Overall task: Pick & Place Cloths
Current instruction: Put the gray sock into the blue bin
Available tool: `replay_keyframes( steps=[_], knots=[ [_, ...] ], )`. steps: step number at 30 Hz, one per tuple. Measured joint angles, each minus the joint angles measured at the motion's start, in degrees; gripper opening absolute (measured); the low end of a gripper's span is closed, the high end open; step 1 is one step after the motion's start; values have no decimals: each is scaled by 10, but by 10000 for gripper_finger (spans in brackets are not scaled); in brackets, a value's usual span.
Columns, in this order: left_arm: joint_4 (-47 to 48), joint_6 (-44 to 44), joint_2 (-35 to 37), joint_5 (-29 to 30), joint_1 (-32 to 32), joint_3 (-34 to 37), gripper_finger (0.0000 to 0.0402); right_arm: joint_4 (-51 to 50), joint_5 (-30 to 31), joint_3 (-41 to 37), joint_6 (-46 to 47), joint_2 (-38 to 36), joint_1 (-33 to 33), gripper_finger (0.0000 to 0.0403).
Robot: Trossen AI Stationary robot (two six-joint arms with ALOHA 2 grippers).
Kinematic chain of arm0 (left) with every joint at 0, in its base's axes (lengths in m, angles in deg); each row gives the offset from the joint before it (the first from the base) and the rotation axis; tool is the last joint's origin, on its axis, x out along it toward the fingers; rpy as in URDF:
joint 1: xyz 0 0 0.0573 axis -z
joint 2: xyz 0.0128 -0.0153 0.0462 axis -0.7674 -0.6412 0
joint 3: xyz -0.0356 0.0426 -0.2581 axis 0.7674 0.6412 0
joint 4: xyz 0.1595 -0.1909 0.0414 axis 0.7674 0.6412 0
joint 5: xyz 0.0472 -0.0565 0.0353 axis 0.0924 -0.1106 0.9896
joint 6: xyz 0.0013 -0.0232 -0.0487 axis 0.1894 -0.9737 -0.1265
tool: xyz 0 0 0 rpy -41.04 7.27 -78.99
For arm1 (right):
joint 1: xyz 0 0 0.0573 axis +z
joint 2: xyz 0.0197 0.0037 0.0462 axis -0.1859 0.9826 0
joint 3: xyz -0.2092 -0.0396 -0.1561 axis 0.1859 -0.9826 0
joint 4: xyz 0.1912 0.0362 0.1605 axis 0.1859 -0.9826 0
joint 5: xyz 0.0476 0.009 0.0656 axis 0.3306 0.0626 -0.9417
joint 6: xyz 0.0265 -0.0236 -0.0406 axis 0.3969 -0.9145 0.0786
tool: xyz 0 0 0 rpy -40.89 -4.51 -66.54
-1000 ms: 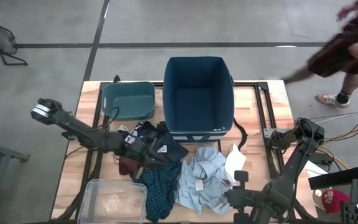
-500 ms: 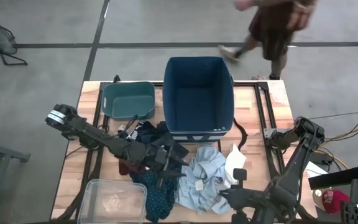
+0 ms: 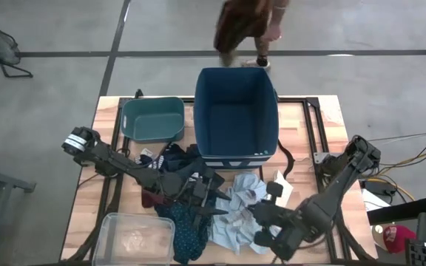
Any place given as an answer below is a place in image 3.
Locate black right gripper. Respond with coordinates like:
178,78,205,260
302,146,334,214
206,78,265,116
248,180,314,262

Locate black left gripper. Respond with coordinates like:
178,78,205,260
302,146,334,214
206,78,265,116
160,168,232,216

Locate light blue cloth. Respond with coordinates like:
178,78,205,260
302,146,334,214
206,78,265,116
207,172,273,256

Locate navy polka-dot cloth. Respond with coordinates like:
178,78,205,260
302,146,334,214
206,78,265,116
155,201,214,265

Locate navy striped cloth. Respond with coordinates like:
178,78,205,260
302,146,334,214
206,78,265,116
135,143,206,174

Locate dark red cloth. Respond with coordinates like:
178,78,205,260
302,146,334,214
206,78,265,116
141,188,166,208

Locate navy white striped fabric bin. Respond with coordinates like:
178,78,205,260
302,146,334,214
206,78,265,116
193,66,280,170

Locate clear plastic container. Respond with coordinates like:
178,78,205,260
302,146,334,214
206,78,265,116
92,212,176,266

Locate teal plastic basket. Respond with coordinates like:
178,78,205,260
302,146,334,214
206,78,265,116
120,96,186,143

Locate white paper sheet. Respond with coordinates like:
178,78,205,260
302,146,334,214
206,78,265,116
360,188,391,211

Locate black power brick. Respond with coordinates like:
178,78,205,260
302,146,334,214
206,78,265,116
362,179,397,197

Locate black desk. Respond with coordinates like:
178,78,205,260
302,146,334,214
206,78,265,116
366,195,426,225

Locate red cap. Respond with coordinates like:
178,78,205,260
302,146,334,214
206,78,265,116
382,225,417,254

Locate person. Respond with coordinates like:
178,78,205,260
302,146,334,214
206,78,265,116
213,0,291,69

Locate black curved strap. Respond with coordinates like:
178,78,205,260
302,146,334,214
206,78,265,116
277,139,296,180

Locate yellow cable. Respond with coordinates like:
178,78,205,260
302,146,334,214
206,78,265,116
377,145,426,177

